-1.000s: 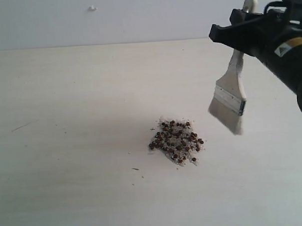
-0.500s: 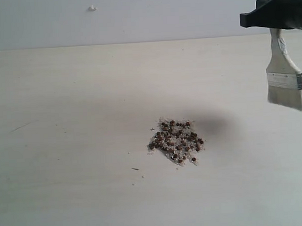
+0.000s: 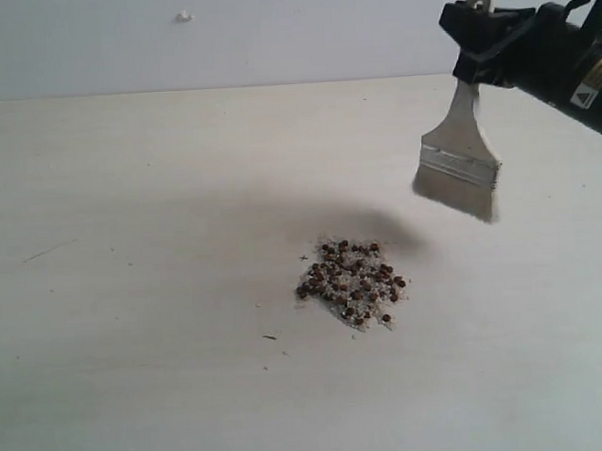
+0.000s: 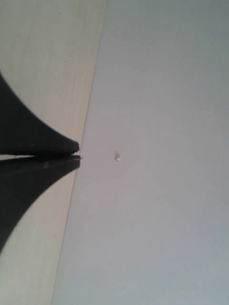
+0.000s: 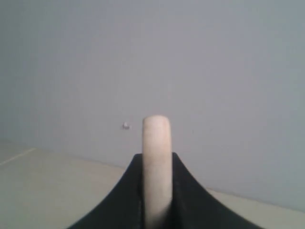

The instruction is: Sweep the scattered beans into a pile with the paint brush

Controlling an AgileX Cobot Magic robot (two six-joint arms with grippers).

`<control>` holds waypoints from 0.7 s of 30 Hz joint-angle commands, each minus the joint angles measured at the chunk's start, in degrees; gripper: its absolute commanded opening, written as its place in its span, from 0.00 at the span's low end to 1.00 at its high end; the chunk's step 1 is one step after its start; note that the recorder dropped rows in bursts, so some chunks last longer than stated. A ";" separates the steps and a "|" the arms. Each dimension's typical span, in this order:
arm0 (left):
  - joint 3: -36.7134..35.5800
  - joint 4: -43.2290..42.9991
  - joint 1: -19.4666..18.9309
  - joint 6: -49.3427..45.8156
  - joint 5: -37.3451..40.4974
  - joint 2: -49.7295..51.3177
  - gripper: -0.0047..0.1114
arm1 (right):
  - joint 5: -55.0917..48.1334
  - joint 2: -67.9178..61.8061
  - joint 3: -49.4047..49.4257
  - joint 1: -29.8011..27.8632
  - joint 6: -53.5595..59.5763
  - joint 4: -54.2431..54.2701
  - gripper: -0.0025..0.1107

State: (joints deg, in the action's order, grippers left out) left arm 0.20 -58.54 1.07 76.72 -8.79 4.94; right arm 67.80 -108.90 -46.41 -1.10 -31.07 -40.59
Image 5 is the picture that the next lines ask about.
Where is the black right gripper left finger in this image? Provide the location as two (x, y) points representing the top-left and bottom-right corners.
(69, 154), (144, 229)

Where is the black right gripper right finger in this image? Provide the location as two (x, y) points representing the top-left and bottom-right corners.
(172, 153), (259, 229)

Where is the white paint brush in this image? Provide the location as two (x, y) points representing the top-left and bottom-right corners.
(142, 115), (173, 229)

